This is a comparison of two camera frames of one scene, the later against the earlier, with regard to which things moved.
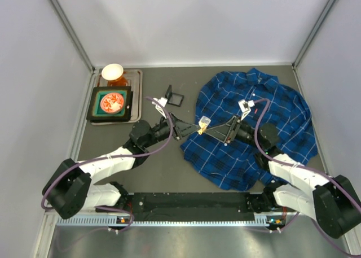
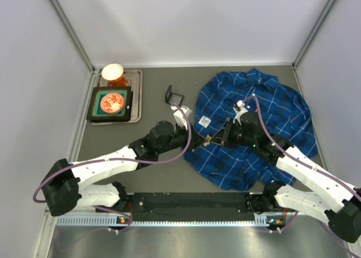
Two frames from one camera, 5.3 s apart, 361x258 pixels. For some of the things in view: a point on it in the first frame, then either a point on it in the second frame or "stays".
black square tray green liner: [96, 114] stays
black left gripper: [175, 126] → [193, 141]
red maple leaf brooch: [203, 126] → [208, 138]
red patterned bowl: [112, 103] stays
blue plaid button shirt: [259, 99] stays
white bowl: [111, 71] stays
